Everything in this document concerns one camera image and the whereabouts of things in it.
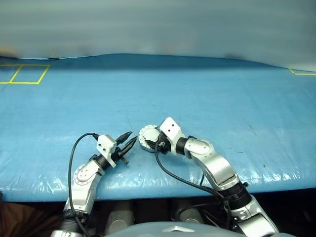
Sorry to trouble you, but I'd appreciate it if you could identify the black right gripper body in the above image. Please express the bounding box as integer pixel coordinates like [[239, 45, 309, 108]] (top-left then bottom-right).
[[156, 132, 171, 156]]

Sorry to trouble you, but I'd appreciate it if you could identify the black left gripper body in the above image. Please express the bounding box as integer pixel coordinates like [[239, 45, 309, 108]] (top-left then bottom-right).
[[112, 145, 130, 166]]

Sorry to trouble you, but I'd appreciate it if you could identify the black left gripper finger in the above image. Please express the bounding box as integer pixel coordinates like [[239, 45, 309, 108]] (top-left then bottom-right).
[[121, 135, 138, 157], [117, 130, 133, 147]]

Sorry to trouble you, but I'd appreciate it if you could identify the silver motor housing with lid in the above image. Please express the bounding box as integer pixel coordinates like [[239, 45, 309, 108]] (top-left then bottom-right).
[[138, 124, 162, 153]]

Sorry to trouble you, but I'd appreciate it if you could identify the blue plastic table cover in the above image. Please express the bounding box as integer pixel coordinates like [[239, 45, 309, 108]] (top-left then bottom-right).
[[0, 53, 316, 203]]

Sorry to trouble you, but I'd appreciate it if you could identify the grey rounded cylinder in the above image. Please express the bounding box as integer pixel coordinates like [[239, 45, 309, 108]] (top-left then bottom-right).
[[170, 199, 206, 224], [106, 201, 135, 231]]

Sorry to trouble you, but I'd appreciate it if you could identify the grey robot chest with emblem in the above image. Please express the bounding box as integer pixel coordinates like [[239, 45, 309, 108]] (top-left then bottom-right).
[[103, 221, 238, 237]]

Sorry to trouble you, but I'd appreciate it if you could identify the yellow tape double square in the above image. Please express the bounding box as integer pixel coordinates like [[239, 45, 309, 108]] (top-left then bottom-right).
[[0, 64, 50, 85]]

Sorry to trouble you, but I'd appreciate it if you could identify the yellow tape corner marking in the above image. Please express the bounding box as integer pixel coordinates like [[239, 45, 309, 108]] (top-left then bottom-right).
[[288, 68, 316, 76]]

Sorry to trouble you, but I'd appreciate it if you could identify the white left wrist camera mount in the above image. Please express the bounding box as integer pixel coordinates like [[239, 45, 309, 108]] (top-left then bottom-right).
[[96, 134, 117, 168]]

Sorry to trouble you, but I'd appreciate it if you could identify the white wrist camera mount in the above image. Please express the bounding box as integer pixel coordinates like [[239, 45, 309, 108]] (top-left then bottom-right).
[[159, 117, 182, 155], [96, 134, 117, 168]]

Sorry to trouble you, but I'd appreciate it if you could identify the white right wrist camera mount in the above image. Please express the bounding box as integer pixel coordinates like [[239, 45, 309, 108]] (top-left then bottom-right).
[[159, 117, 182, 155]]

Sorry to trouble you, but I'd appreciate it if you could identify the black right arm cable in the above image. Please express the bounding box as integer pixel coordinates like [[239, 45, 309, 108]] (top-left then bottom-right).
[[155, 142, 233, 233]]

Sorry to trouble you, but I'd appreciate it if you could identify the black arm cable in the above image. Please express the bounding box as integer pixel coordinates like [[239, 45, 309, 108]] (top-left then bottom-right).
[[155, 142, 233, 233], [67, 132, 100, 237]]

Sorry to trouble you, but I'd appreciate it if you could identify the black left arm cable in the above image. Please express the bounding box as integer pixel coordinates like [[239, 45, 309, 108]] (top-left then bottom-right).
[[67, 132, 100, 237]]

